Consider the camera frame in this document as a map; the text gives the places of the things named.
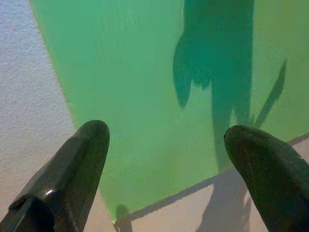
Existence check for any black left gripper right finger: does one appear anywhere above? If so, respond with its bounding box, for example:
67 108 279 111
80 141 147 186
223 125 309 232

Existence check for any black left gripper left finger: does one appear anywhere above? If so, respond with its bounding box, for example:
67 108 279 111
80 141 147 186
0 119 111 232

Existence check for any green wall backdrop sheet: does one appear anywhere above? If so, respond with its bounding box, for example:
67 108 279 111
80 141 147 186
29 0 309 222

